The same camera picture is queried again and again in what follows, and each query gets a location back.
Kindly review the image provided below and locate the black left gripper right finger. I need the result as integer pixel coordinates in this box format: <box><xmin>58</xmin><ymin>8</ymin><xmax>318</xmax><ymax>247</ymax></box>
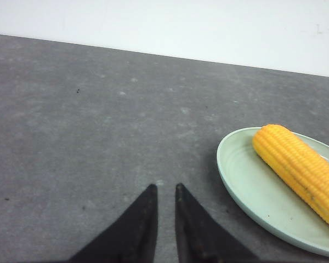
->
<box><xmin>175</xmin><ymin>183</ymin><xmax>259</xmax><ymax>262</ymax></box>

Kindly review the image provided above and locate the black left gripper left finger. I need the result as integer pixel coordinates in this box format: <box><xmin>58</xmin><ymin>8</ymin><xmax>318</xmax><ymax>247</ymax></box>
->
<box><xmin>68</xmin><ymin>184</ymin><xmax>158</xmax><ymax>262</ymax></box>

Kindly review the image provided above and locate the yellow corn cob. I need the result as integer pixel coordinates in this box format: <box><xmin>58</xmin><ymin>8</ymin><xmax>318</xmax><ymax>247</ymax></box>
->
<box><xmin>252</xmin><ymin>124</ymin><xmax>329</xmax><ymax>225</ymax></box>

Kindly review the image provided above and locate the pale green plate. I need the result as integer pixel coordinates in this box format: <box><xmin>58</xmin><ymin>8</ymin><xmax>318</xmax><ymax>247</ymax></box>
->
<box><xmin>217</xmin><ymin>127</ymin><xmax>329</xmax><ymax>257</ymax></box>

